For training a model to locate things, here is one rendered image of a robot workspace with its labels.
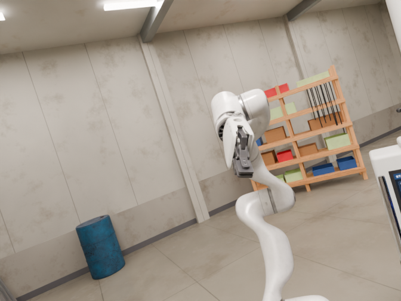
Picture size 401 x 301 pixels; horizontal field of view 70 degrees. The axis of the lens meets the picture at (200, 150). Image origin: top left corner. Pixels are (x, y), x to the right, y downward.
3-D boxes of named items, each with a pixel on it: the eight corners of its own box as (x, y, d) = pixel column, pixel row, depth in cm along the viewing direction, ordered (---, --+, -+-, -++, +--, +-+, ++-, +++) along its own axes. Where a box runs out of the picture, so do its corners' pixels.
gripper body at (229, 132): (250, 111, 71) (260, 135, 62) (243, 146, 77) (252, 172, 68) (220, 110, 70) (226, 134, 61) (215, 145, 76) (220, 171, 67)
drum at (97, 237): (123, 258, 593) (107, 212, 589) (128, 267, 534) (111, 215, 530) (91, 273, 566) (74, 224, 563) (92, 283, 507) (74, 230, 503)
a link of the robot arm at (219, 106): (253, 130, 77) (222, 143, 78) (244, 108, 87) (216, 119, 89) (243, 104, 72) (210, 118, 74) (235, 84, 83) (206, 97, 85)
